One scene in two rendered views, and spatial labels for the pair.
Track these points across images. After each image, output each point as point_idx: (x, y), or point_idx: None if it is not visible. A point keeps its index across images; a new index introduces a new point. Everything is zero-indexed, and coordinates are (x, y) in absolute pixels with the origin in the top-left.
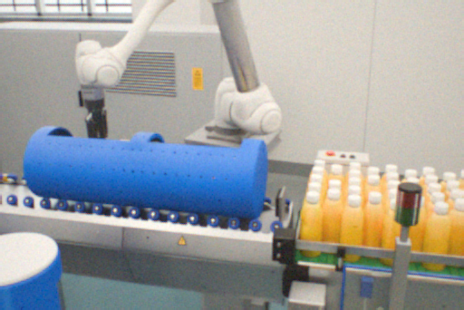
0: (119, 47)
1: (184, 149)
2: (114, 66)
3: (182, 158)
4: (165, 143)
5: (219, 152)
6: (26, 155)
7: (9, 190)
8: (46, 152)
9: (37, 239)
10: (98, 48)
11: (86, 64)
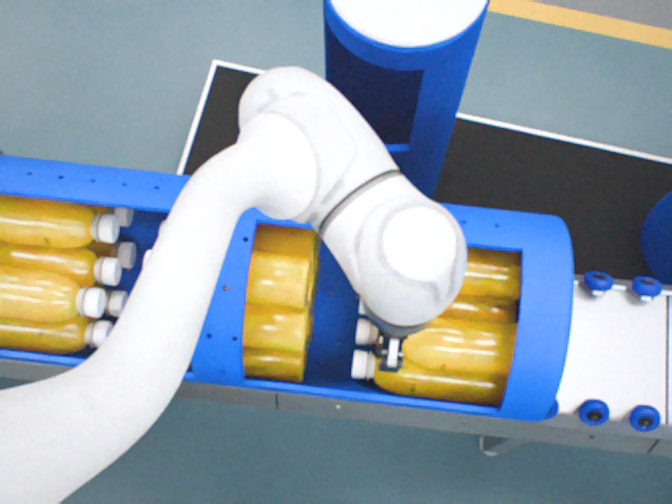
0: (248, 142)
1: (97, 189)
2: (248, 88)
3: (104, 175)
4: (151, 205)
5: (3, 176)
6: (553, 217)
7: (671, 385)
8: (494, 213)
9: (382, 21)
10: (365, 225)
11: (362, 120)
